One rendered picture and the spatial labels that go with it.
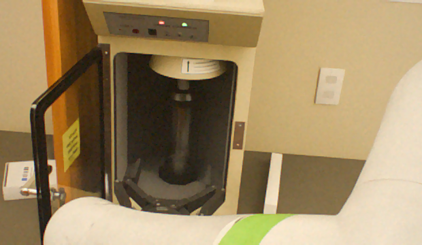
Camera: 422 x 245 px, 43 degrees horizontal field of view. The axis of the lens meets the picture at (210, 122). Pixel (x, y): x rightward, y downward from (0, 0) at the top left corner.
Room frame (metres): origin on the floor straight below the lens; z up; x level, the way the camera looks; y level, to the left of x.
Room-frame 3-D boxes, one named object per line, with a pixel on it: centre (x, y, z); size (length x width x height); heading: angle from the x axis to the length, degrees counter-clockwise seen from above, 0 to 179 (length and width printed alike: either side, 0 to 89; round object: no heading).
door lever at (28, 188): (0.80, 0.29, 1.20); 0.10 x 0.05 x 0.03; 173
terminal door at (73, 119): (0.87, 0.25, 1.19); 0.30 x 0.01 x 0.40; 173
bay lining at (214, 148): (1.16, 0.08, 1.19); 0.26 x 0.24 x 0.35; 90
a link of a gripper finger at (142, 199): (0.77, 0.11, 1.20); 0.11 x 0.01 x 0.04; 41
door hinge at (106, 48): (1.03, 0.23, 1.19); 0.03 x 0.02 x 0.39; 90
